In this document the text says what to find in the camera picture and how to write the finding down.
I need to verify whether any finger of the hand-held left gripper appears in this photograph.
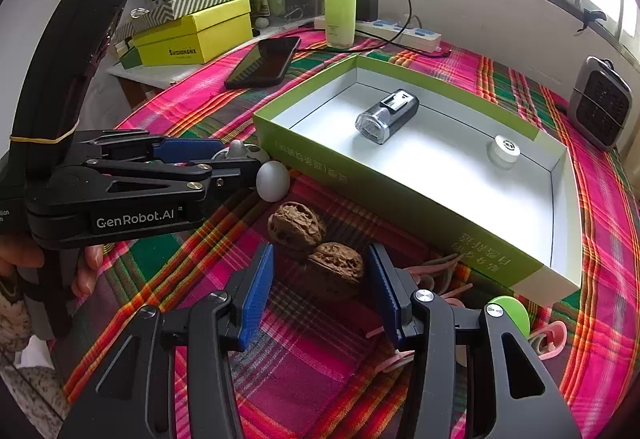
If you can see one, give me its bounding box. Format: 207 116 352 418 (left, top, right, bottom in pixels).
75 129 237 164
55 156 264 207

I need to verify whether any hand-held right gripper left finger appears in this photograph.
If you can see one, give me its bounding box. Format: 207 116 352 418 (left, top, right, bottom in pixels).
57 241 277 439

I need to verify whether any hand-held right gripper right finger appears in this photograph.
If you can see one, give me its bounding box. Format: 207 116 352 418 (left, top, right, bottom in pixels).
367 243 583 439

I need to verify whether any white round base with knob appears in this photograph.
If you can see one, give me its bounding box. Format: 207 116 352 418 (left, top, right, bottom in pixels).
212 139 271 170

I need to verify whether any brown walnut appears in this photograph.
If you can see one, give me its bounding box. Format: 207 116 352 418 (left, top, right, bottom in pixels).
267 201 328 261
305 241 367 302

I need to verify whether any white knob with pin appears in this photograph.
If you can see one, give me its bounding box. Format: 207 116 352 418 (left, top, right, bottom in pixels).
256 160 291 203

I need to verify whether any green and white box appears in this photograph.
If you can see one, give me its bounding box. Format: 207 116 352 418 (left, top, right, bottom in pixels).
252 53 584 306

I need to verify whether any person's left hand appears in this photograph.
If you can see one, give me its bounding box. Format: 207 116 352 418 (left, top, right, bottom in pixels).
0 239 104 299

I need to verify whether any plaid tablecloth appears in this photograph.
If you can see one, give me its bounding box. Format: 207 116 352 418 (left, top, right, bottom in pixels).
60 36 640 439

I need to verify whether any yellow cardboard box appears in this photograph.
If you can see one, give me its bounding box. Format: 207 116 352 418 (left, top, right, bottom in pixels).
131 0 253 66

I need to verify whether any black smartphone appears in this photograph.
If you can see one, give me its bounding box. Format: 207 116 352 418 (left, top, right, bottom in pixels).
224 36 302 90

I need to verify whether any grey clear handheld device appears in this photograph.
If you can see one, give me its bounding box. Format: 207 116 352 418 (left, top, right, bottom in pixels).
355 89 421 146

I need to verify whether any white round cap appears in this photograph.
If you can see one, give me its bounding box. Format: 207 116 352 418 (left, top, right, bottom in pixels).
487 135 521 165

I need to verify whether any light green bottle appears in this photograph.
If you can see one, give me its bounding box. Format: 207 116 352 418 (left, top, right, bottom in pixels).
324 0 358 48

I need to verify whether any white and blue power strip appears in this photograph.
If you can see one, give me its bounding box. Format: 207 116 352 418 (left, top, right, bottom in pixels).
314 15 443 54

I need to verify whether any small grey heater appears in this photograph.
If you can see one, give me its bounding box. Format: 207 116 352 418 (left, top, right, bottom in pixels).
570 56 634 151

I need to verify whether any black window clip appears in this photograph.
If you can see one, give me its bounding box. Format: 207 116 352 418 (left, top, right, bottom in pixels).
577 9 609 32

